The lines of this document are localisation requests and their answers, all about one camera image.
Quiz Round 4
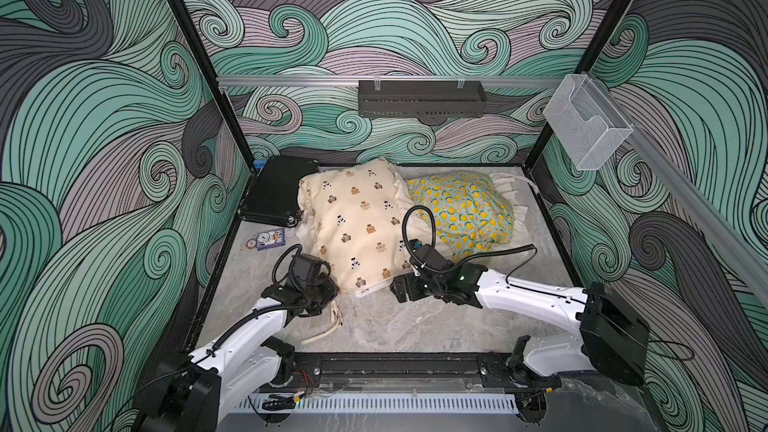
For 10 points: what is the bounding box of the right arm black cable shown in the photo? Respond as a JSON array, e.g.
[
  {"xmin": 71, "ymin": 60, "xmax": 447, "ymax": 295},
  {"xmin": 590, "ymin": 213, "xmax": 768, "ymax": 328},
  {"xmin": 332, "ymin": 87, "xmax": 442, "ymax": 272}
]
[{"xmin": 401, "ymin": 204, "xmax": 538, "ymax": 277}]

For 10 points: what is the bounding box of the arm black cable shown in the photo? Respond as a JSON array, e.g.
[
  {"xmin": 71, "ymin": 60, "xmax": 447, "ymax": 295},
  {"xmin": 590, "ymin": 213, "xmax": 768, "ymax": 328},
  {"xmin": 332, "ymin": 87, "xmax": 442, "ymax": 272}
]
[
  {"xmin": 206, "ymin": 244, "xmax": 331, "ymax": 355},
  {"xmin": 401, "ymin": 204, "xmax": 538, "ymax": 277}
]

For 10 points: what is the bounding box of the cream animal print pillow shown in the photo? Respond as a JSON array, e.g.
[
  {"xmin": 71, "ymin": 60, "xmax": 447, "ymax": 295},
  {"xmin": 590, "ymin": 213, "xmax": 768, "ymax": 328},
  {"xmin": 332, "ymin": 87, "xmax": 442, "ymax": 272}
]
[{"xmin": 296, "ymin": 158, "xmax": 410, "ymax": 298}]

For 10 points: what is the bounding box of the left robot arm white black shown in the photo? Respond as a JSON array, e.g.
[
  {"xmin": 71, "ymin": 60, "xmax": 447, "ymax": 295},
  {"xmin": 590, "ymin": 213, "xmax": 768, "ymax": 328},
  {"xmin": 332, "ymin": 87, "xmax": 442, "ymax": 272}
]
[{"xmin": 131, "ymin": 246, "xmax": 339, "ymax": 431}]

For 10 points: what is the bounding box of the black perforated wall tray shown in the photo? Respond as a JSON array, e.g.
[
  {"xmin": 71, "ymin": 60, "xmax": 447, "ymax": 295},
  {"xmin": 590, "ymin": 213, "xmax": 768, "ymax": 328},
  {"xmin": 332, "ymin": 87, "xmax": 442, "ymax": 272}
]
[{"xmin": 357, "ymin": 81, "xmax": 488, "ymax": 125}]

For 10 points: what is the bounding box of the white slotted cable duct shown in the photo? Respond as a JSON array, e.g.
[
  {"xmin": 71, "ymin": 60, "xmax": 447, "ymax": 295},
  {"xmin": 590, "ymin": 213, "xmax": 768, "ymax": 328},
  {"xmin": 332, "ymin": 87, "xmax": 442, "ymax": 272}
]
[{"xmin": 227, "ymin": 393, "xmax": 520, "ymax": 415}]

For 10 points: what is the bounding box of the blue playing card box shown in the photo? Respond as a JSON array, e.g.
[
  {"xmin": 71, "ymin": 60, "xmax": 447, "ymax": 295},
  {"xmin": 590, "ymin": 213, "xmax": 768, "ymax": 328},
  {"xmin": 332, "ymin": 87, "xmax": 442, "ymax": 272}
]
[{"xmin": 245, "ymin": 228, "xmax": 286, "ymax": 251}]

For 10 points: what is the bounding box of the aluminium rail back wall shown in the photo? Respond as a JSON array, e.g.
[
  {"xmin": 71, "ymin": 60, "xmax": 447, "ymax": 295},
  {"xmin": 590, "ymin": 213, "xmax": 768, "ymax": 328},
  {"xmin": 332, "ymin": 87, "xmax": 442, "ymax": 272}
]
[{"xmin": 217, "ymin": 74, "xmax": 562, "ymax": 88}]

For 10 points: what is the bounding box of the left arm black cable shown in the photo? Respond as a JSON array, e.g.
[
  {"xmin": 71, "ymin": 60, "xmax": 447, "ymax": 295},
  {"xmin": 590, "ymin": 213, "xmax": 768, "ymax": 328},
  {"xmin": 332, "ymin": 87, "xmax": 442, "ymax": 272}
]
[{"xmin": 206, "ymin": 244, "xmax": 331, "ymax": 355}]

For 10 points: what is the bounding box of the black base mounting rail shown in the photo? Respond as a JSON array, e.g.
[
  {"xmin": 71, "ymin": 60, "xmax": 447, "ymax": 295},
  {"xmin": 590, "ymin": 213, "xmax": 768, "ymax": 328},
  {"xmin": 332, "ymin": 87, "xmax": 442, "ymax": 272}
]
[{"xmin": 257, "ymin": 350, "xmax": 640, "ymax": 388}]

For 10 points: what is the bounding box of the clear acrylic wall holder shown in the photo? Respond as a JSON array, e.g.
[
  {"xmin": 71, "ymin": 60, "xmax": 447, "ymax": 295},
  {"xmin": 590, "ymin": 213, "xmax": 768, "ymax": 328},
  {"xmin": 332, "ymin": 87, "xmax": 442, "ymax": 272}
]
[{"xmin": 544, "ymin": 73, "xmax": 633, "ymax": 171}]

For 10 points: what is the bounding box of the lemon print teal pillow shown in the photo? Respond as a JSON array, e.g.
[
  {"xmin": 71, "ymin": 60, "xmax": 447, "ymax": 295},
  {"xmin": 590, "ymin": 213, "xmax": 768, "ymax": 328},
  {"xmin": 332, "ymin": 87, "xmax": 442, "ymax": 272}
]
[{"xmin": 407, "ymin": 170, "xmax": 531, "ymax": 260}]

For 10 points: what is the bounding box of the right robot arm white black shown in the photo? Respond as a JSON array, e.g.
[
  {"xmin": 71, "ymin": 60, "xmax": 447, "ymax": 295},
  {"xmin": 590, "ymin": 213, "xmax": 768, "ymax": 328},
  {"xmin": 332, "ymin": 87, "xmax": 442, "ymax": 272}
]
[{"xmin": 390, "ymin": 245, "xmax": 650, "ymax": 386}]

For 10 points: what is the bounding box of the aluminium rail wall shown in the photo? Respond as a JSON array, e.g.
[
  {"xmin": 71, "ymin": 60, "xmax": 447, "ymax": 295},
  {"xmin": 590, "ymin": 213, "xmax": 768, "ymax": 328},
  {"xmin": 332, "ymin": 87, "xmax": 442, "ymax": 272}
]
[
  {"xmin": 217, "ymin": 74, "xmax": 562, "ymax": 88},
  {"xmin": 594, "ymin": 79, "xmax": 767, "ymax": 305}
]

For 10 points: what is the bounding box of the aluminium rail right wall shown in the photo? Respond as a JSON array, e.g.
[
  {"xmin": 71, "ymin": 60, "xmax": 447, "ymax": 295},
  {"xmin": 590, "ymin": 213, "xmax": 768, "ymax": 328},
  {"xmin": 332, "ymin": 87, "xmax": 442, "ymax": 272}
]
[{"xmin": 594, "ymin": 79, "xmax": 767, "ymax": 305}]

